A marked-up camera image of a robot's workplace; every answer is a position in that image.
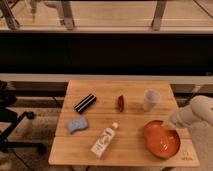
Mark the blue sponge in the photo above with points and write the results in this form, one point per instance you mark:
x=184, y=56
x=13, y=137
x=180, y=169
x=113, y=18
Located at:
x=78, y=124

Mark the black white striped case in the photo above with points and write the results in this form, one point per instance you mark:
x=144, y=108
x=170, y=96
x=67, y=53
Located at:
x=85, y=103

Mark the metal frame leg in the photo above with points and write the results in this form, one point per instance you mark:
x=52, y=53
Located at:
x=11, y=22
x=158, y=14
x=67, y=15

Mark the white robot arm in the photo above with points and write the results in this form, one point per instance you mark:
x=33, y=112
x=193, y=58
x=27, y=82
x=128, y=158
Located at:
x=200, y=108

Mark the metal frame leg left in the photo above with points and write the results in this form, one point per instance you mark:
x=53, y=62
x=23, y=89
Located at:
x=11, y=22

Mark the orange ceramic bowl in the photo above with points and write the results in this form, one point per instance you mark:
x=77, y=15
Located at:
x=161, y=142

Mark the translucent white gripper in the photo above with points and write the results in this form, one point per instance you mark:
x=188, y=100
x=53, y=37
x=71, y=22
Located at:
x=168, y=125

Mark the translucent plastic cup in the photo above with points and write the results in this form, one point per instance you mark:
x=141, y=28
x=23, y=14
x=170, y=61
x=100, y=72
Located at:
x=151, y=99

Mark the white plastic bottle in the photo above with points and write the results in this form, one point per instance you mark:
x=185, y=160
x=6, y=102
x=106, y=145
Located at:
x=104, y=140

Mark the metal frame leg right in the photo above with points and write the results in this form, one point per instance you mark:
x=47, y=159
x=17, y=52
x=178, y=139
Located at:
x=158, y=14

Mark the metal frame leg middle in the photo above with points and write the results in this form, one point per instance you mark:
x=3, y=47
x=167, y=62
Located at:
x=67, y=15

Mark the black office chair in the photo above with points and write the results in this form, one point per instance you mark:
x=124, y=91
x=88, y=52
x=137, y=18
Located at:
x=11, y=117

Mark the small red brown object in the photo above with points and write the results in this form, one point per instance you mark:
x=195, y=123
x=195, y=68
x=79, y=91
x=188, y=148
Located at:
x=120, y=103

